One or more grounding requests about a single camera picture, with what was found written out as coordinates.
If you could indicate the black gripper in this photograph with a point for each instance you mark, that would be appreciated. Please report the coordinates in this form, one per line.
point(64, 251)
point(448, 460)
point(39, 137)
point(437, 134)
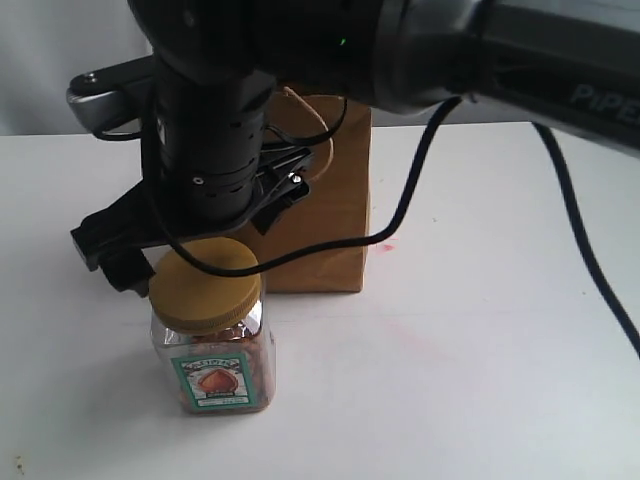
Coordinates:
point(202, 158)

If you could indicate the clear jar with yellow lid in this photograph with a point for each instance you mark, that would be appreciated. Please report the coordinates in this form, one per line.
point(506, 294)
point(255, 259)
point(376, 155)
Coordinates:
point(212, 337)

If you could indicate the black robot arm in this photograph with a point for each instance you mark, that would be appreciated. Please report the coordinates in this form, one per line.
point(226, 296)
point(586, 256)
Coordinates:
point(212, 163)

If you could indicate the brown paper bag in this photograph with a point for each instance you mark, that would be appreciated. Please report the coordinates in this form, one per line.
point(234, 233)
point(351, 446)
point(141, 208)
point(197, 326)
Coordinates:
point(338, 205)

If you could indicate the white curtain backdrop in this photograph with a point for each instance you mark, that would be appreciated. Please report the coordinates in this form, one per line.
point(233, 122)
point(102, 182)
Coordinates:
point(60, 60)

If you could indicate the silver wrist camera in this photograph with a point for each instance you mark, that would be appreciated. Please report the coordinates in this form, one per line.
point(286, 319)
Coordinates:
point(107, 99)

